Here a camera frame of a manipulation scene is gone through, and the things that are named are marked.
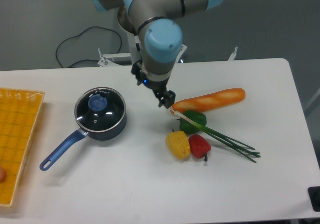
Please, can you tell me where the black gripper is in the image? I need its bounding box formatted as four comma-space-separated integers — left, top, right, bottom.
131, 60, 176, 109

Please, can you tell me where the glass lid blue knob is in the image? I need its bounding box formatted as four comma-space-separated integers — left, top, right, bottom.
74, 87, 126, 132

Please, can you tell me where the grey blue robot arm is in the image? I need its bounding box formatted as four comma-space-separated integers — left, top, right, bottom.
92, 0, 223, 108

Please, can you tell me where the green bell pepper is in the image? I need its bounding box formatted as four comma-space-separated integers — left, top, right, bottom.
176, 110, 208, 135

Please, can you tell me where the orange baguette bread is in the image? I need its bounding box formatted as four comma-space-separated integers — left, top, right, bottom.
169, 88, 246, 114

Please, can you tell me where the yellow bell pepper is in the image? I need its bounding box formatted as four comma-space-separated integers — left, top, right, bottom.
165, 129, 191, 160

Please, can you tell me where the red bell pepper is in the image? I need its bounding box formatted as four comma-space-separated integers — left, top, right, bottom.
188, 134, 212, 162

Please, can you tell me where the dark blue saucepan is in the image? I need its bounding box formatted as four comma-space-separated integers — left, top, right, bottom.
39, 107, 127, 171

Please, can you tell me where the green spring onion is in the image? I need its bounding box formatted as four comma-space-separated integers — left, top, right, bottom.
173, 110, 260, 163

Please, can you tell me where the yellow woven basket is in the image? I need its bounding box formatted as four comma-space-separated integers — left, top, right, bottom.
0, 88, 45, 207

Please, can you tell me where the black corner device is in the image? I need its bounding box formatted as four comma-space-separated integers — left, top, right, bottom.
307, 186, 320, 212

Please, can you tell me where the pink object in basket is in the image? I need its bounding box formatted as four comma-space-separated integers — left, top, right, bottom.
0, 166, 6, 182

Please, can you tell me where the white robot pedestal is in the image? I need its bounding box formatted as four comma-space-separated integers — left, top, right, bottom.
97, 6, 239, 67

